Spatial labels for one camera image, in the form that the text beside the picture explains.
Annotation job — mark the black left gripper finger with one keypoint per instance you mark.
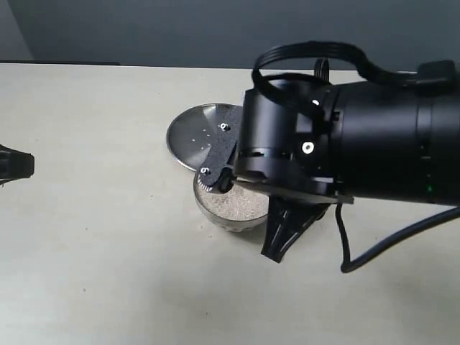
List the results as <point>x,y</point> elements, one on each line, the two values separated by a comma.
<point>15,165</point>

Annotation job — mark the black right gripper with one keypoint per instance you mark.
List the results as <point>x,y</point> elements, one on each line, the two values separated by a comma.
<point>283,148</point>

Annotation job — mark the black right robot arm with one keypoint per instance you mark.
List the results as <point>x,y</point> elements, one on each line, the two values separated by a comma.
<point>358,140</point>

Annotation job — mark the steel bowl of rice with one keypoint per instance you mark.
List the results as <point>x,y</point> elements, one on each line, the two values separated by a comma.
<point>238,210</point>

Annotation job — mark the round steel plate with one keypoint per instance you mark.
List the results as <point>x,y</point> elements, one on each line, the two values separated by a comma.
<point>190,134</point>

